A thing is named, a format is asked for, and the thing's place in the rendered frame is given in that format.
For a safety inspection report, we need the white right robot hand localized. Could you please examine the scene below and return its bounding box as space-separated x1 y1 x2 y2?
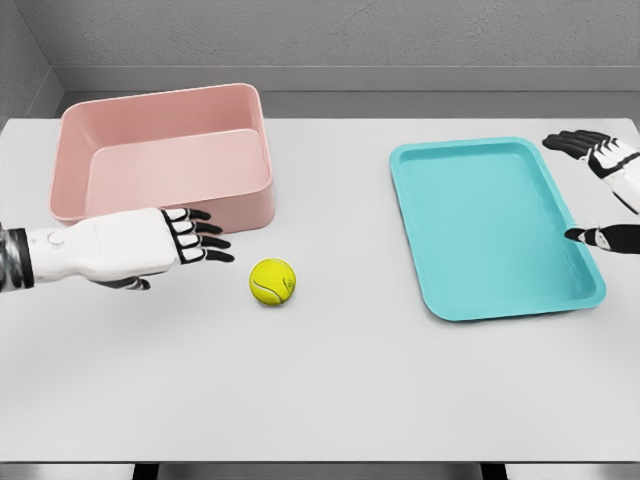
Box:
541 129 640 255

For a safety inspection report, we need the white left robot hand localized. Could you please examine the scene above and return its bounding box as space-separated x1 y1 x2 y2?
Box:
73 207 236 292

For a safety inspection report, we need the pink plastic basket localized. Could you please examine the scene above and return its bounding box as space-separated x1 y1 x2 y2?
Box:
48 83 277 234

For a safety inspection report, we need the blue plastic tray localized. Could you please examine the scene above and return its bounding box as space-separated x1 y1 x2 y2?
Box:
389 136 607 323

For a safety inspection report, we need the yellow tennis ball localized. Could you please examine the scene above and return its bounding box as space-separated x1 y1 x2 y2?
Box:
248 257 297 306

